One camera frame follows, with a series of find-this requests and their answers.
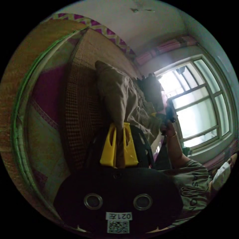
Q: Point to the person's right forearm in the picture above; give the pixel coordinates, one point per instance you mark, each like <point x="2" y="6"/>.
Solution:
<point x="176" y="151"/>

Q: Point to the person's body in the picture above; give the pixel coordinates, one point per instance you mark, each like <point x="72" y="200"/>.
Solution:
<point x="194" y="184"/>

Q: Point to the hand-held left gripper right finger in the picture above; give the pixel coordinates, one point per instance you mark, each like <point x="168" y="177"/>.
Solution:
<point x="129" y="151"/>

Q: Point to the bed with woven mat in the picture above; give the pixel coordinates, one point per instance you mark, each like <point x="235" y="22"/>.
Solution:
<point x="80" y="89"/>

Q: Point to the pink striped curtain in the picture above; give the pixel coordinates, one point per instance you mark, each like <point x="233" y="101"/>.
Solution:
<point x="164" y="49"/>

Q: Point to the khaki pants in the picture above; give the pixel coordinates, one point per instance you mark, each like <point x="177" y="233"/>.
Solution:
<point x="119" y="97"/>

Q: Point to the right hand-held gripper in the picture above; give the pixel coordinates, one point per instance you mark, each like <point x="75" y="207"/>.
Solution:
<point x="170" y="113"/>

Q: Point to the window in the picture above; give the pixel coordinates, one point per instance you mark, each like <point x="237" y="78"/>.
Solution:
<point x="198" y="112"/>

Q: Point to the pile of clothes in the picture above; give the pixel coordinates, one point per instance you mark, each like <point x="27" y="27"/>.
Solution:
<point x="150" y="89"/>

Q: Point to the person's right hand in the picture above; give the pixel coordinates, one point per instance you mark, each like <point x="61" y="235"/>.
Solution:
<point x="169" y="127"/>

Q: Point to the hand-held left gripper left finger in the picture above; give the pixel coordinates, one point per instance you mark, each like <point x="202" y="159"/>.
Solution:
<point x="108" y="149"/>

